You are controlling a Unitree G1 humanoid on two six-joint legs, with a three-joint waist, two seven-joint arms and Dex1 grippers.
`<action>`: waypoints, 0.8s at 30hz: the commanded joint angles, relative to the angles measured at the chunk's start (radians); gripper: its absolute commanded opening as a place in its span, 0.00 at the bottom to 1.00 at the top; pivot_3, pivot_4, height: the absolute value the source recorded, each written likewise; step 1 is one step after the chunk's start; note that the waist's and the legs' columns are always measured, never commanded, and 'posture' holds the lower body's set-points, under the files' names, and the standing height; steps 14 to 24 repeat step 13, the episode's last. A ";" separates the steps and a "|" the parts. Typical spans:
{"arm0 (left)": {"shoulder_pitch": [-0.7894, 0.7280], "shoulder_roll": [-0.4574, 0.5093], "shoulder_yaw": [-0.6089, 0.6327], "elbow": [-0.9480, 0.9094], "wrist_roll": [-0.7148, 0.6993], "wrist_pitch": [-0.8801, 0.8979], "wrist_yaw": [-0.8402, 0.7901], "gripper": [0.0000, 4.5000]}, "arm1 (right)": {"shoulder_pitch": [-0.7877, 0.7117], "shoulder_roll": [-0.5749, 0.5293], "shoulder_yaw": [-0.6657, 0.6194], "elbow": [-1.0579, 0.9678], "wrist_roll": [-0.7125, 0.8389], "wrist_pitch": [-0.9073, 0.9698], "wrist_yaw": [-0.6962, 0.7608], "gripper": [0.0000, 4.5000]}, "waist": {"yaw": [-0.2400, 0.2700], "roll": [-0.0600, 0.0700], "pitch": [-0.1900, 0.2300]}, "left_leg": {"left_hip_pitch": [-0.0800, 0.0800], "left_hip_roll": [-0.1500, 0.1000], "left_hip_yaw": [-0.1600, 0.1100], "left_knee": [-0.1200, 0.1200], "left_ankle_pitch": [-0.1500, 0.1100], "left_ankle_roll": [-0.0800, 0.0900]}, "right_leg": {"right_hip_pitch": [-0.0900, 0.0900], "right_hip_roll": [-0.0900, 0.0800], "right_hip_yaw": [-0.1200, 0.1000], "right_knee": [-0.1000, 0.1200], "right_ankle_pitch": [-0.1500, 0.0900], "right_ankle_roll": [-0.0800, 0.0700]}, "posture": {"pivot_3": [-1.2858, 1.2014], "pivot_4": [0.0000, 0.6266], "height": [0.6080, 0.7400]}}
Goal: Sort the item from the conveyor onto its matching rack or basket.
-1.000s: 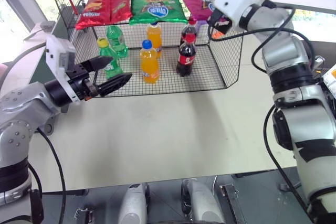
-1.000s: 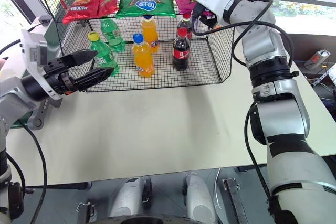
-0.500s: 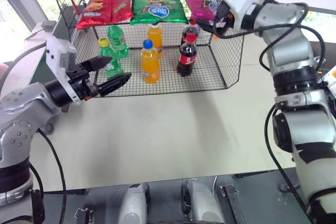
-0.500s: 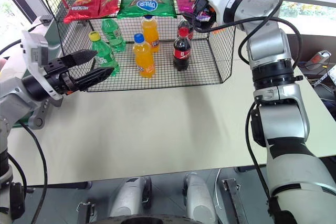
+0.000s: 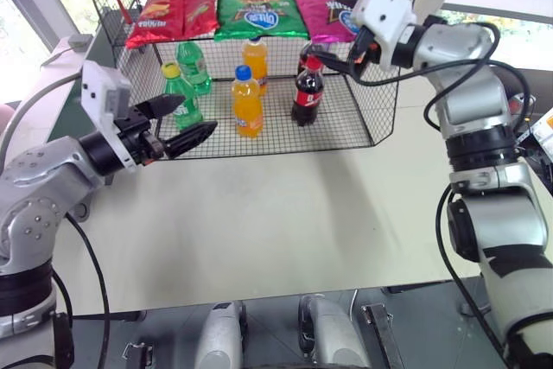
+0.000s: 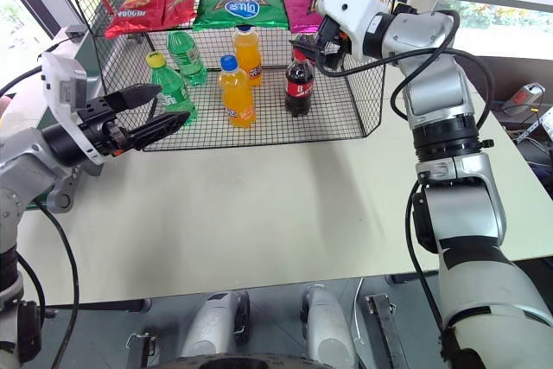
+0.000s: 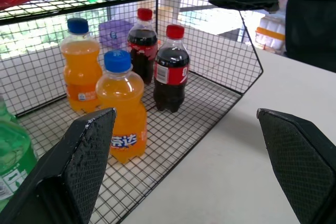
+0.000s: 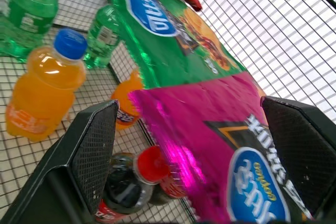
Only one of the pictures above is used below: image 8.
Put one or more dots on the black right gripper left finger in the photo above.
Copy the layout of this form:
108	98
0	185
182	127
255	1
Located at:
86	150

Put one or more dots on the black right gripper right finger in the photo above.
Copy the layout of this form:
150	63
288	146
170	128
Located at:
302	142

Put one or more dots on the magenta chip bag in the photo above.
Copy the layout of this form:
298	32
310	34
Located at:
199	129

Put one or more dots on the cola bottle red cap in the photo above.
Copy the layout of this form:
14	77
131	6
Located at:
168	192
123	190

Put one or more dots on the orange juice bottle blue cap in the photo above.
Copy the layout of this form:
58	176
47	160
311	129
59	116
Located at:
44	87
127	98

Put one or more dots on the small green soda bottle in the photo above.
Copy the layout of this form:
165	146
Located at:
102	37

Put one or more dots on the green chip bag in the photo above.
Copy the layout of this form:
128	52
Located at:
168	48

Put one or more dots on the green soda bottle yellow cap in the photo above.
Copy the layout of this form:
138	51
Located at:
26	11

